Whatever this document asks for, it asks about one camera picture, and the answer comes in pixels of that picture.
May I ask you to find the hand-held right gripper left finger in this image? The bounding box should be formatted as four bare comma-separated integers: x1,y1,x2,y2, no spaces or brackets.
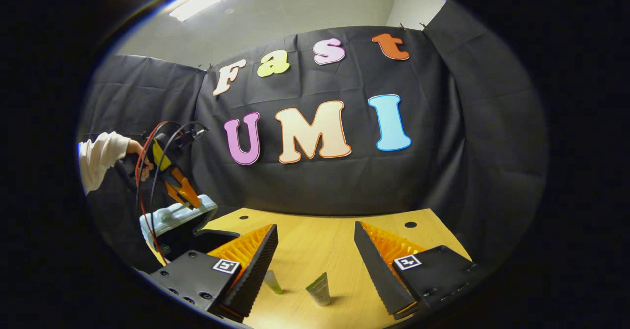
148,223,279,322

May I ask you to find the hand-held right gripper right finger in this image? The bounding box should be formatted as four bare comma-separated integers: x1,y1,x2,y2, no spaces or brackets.
354,221,485,320

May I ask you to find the silver tube with green cap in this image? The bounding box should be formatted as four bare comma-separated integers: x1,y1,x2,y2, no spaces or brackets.
264,270,284,295

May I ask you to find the light blue suitcase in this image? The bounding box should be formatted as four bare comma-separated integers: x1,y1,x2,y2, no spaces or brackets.
139,195,242,265

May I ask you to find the white tube with green end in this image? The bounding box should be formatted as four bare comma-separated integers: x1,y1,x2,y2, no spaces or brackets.
305,272,332,307

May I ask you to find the black backdrop cloth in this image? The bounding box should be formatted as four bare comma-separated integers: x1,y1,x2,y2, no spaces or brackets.
76,0,549,275

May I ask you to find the black cable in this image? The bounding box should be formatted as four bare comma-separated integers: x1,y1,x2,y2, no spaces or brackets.
149,121,210,238

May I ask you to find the red cable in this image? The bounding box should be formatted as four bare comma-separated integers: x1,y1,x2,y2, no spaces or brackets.
135,121,184,262

